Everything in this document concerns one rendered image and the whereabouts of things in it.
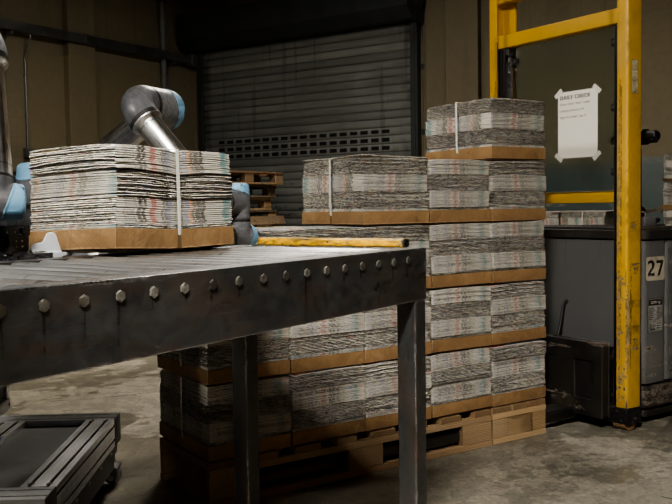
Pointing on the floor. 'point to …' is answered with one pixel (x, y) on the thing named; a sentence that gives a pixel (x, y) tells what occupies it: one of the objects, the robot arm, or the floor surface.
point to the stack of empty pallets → (260, 188)
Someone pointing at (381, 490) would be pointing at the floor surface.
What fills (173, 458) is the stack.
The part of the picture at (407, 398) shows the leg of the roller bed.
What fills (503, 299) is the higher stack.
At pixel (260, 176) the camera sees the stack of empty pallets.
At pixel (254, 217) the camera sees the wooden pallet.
